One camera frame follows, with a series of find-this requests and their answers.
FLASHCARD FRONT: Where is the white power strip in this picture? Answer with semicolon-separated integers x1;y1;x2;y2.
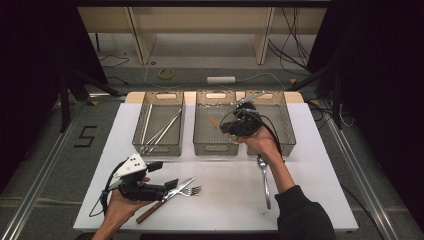
206;76;237;85

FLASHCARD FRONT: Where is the wooden-handled table knife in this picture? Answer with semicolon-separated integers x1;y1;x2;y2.
135;177;196;225

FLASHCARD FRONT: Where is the person's right hand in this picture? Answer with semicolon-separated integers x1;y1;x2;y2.
237;125;285;165

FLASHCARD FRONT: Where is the grey translucent plastic bin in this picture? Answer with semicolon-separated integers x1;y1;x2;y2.
193;90;241;157
132;91;185;157
244;90;297;157

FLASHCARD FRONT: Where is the person's left hand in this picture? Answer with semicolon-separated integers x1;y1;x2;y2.
104;176;152;225

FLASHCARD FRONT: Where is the bundle of black cables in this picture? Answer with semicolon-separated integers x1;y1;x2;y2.
268;7;311;73

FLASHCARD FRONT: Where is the yellow tape roll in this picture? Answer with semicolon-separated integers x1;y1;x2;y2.
158;68;175;80

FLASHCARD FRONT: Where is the thick black floor cable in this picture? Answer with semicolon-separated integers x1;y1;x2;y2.
339;183;385;240

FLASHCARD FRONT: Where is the right hand-held gripper cable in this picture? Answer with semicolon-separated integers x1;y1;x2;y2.
219;107;285;158

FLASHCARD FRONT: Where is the thin black floor cable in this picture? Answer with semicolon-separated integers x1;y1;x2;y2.
98;54;130;86

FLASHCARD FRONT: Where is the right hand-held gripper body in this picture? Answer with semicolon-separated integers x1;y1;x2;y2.
219;91;268;137

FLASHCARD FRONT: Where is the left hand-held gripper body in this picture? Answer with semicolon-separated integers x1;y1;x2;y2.
113;153;168;202

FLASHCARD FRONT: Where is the metal chopstick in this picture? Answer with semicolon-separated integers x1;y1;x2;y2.
143;117;181;154
141;114;179;153

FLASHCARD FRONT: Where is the light wooden shelf unit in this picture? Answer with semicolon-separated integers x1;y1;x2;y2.
77;7;328;66

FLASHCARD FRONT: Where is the white floor cable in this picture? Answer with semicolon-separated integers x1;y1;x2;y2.
143;63;288;92

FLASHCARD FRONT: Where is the hand-held gripper cable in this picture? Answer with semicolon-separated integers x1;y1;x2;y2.
88;161;126;218
219;107;285;158

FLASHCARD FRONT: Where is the white chopstick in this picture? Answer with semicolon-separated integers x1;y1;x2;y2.
148;109;183;154
141;103;154;146

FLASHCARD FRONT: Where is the black curtain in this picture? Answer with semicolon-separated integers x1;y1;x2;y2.
0;0;108;194
306;0;424;231

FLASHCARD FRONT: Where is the white table cover sheet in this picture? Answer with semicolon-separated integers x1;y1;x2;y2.
73;102;359;233

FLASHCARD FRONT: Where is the metal spoon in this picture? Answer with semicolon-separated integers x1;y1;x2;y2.
256;156;272;211

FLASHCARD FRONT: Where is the left hand-held gripper cable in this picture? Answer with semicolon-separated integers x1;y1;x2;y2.
88;161;126;218

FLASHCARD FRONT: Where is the black overhead frame bar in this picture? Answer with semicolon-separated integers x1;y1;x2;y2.
74;0;332;8

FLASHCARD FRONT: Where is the metal fork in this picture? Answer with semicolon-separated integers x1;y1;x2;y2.
178;185;203;198

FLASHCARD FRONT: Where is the wooden spoon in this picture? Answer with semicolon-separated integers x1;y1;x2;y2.
208;116;242;145

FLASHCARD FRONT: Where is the black metal stand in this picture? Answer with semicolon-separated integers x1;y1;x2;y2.
59;69;121;134
286;59;344;130

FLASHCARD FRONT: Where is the metal floor rail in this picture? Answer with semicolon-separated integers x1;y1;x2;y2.
0;99;88;240
319;99;401;240

